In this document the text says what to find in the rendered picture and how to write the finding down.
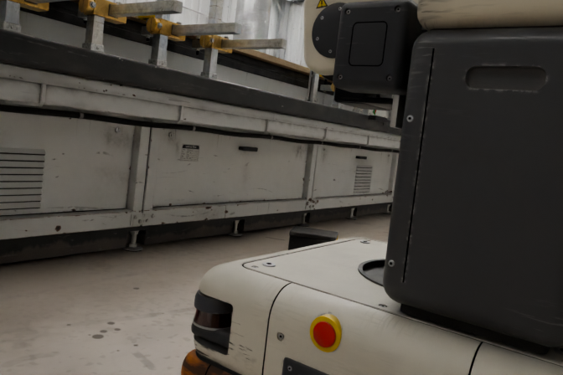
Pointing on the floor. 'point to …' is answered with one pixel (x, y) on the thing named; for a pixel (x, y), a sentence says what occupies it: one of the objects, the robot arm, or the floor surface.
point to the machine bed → (167, 162)
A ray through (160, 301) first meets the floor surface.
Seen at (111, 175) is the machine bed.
